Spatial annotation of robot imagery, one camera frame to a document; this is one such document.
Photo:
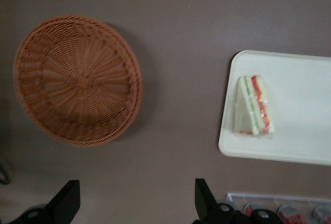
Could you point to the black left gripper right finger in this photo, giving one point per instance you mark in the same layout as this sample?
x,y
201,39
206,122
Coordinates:
x,y
205,203

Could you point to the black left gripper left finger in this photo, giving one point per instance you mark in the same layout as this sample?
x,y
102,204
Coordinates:
x,y
64,203

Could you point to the triangle sandwich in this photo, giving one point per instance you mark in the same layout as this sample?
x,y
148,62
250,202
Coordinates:
x,y
252,112

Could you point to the round brown wicker basket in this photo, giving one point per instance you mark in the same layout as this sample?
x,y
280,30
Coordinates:
x,y
77,81

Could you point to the beige plastic tray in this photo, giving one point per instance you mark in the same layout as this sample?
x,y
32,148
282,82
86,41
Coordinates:
x,y
297,92

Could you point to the clear acrylic bottle rack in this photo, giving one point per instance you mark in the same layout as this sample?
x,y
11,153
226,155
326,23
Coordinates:
x,y
271,198

